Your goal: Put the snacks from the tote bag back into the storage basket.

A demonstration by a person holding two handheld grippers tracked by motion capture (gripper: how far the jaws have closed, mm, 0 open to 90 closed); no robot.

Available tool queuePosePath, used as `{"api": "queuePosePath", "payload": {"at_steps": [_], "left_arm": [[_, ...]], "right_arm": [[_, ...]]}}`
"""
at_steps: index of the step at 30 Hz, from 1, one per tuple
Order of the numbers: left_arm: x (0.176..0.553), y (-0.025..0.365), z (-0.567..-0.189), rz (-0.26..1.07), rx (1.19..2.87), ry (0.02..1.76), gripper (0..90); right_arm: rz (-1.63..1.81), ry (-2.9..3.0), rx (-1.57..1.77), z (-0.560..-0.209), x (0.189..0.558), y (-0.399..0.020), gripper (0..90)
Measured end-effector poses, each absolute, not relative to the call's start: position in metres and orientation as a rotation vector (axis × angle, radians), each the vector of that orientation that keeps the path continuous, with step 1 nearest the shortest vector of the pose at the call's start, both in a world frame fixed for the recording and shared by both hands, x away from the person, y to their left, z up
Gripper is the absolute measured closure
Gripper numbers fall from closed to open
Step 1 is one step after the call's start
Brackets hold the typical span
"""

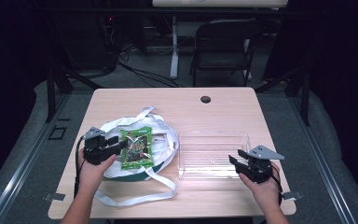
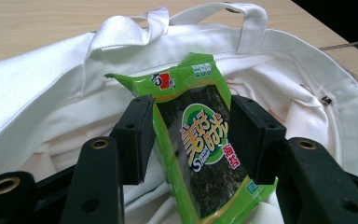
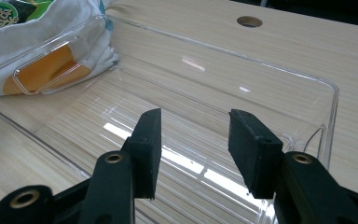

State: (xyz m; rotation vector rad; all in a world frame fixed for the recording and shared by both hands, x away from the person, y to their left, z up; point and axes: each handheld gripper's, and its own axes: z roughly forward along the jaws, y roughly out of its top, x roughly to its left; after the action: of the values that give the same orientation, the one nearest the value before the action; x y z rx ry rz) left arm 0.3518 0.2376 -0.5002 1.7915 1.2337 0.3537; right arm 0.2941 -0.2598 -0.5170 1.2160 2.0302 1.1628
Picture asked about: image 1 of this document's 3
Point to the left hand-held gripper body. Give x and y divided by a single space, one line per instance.
94 146

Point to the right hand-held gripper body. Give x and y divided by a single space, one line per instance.
258 165

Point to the green seaweed snack packet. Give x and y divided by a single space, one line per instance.
136 148

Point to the clear plastic box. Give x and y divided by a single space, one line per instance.
211 155

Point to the white canvas tote bag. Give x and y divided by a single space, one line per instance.
164 146

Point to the person's right hand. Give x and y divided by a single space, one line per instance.
262 189

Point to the person's left hand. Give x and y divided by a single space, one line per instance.
93 174

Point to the black folding chair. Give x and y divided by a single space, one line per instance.
223 46

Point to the white desk leg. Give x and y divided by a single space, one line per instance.
174 49

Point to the grey metal table bracket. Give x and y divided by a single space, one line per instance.
54 196
292 195

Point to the black metal stand frame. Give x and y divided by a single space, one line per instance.
52 90
304 93

